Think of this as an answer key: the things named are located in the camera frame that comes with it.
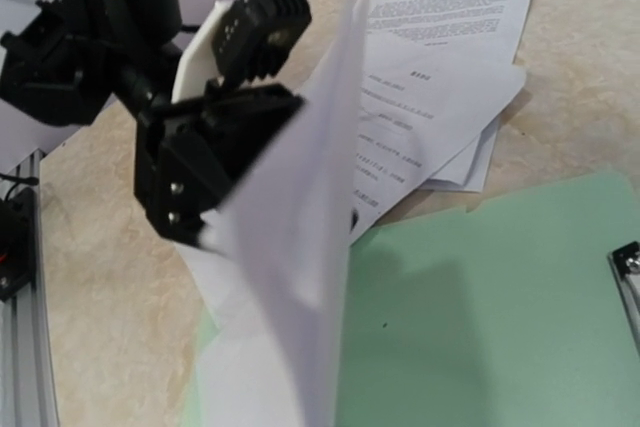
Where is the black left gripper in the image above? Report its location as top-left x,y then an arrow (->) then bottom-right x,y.
1,0 -> 305,248

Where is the white printed top sheet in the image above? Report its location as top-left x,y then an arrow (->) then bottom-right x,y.
181,0 -> 368,426

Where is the green file folder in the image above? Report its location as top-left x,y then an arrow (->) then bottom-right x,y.
177,169 -> 640,427

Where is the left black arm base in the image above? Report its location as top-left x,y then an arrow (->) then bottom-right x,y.
1,187 -> 37,303

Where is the metal folder clip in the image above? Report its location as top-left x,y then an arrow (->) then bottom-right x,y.
608,241 -> 639,348

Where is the white paper stack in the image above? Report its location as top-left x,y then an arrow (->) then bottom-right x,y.
350,0 -> 531,241

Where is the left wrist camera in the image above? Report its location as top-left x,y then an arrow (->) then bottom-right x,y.
171,0 -> 312,103

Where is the aluminium front rail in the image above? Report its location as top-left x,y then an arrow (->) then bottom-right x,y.
1,182 -> 60,426

